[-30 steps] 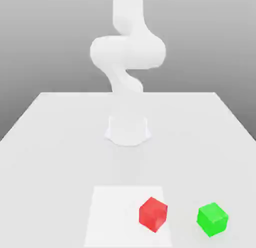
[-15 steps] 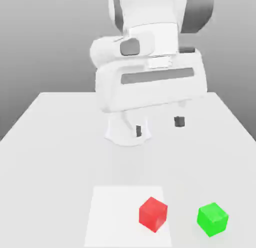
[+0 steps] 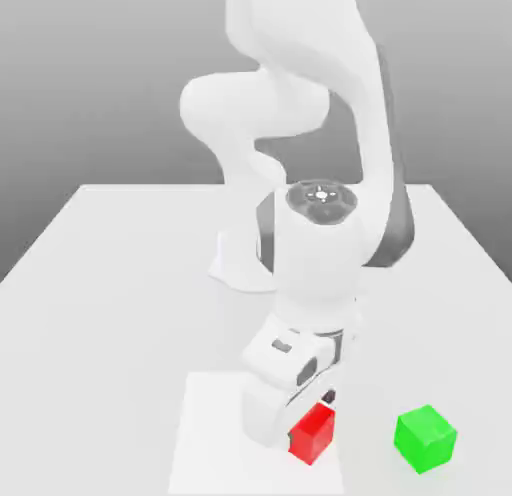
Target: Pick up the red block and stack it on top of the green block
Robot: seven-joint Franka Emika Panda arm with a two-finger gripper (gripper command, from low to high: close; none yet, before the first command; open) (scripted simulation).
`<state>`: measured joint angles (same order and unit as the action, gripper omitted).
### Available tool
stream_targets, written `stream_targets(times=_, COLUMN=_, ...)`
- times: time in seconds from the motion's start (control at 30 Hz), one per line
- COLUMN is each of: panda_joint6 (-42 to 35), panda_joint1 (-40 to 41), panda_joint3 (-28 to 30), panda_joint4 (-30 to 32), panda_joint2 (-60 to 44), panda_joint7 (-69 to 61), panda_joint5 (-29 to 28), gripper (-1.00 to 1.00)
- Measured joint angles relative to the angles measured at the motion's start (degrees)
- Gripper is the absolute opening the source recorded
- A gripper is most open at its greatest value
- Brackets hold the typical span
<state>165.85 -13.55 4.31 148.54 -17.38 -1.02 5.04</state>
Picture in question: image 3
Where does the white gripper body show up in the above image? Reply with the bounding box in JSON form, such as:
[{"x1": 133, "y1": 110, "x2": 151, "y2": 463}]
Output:
[{"x1": 240, "y1": 372, "x2": 336, "y2": 449}]

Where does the small red cube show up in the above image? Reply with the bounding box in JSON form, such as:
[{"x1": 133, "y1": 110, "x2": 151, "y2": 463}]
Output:
[{"x1": 287, "y1": 402, "x2": 336, "y2": 466}]

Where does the small green cube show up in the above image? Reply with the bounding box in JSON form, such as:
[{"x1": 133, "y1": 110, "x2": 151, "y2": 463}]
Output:
[{"x1": 393, "y1": 403, "x2": 458, "y2": 476}]

